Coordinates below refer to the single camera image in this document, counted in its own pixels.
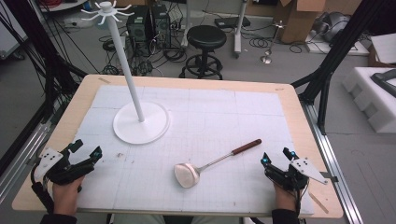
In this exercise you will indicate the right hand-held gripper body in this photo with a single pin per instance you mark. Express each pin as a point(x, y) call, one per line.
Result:
point(306, 169)

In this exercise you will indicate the person's right hand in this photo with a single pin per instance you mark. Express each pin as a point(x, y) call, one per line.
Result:
point(285, 197)

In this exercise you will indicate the white foam block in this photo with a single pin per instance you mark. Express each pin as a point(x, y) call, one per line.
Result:
point(370, 102)

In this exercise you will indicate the black round stool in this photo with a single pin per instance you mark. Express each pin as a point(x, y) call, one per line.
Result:
point(207, 37)

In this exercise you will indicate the flat black device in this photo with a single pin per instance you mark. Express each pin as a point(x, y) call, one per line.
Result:
point(232, 22)

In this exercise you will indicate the white hook rack stand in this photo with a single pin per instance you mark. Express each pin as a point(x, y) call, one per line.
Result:
point(141, 130)

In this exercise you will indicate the black frame strut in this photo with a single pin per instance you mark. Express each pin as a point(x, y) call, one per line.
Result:
point(46, 62)
point(339, 46)

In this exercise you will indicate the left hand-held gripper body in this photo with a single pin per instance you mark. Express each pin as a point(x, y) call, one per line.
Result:
point(49, 161)

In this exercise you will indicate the white stand leg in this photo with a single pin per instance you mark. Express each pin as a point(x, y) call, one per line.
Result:
point(239, 31)
point(186, 25)

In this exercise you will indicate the person's left hand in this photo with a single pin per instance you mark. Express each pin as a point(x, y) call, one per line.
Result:
point(65, 197)

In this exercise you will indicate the black curved object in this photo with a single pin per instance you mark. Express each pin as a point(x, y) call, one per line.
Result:
point(386, 81)

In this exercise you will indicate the thin wooden stick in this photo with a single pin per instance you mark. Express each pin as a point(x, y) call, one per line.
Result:
point(318, 202)

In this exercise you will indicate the chrome metal stand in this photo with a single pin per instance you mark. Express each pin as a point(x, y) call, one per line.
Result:
point(267, 59)

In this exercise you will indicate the aluminium rail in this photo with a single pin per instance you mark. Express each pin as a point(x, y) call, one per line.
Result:
point(18, 165)
point(336, 174)

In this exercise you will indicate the white board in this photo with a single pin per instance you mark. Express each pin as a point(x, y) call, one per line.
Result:
point(384, 48)

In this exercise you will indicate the large cardboard box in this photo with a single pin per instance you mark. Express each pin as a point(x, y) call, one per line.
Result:
point(299, 21)

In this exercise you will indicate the white grid mat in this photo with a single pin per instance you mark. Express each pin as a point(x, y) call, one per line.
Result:
point(218, 124)

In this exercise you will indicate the black computer tower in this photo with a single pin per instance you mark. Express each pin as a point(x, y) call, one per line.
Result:
point(161, 26)
point(138, 28)

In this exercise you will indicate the grey rounded device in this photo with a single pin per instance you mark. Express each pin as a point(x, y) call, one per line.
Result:
point(334, 26)

